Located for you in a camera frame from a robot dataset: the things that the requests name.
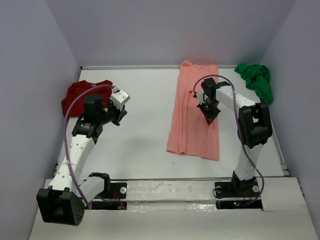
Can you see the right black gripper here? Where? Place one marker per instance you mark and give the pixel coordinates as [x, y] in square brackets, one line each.
[208, 111]

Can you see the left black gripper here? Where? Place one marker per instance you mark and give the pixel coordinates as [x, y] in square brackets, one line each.
[120, 114]

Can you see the pink t-shirt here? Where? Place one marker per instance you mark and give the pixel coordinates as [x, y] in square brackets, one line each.
[190, 134]

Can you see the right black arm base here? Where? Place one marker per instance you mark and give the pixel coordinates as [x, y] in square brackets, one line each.
[237, 194]

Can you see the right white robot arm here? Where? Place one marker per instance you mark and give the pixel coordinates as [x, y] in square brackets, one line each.
[254, 128]

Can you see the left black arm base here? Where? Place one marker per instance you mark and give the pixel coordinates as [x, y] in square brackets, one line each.
[113, 196]

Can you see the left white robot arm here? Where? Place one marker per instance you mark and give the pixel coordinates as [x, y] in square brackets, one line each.
[64, 200]

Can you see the green crumpled t-shirt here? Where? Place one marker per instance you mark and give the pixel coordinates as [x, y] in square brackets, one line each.
[257, 77]

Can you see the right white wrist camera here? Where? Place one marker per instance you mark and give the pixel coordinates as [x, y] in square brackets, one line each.
[201, 97]

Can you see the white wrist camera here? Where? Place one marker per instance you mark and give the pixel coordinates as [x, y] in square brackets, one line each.
[201, 97]
[119, 98]

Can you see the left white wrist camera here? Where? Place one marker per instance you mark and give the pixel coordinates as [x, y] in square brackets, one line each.
[119, 98]

